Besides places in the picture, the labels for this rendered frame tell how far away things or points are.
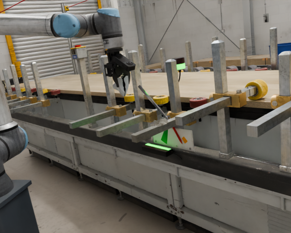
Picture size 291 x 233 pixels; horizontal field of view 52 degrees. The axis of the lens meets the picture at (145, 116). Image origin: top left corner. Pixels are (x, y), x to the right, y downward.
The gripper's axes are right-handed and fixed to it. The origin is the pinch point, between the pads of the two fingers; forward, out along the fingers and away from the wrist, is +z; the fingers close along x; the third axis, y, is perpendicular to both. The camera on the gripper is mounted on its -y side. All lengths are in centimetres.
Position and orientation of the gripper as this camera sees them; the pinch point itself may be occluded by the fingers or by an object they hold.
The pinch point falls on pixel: (124, 93)
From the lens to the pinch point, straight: 135.3
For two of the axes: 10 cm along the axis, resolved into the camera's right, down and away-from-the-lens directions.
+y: -6.9, -0.9, 7.2
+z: 1.4, 9.6, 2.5
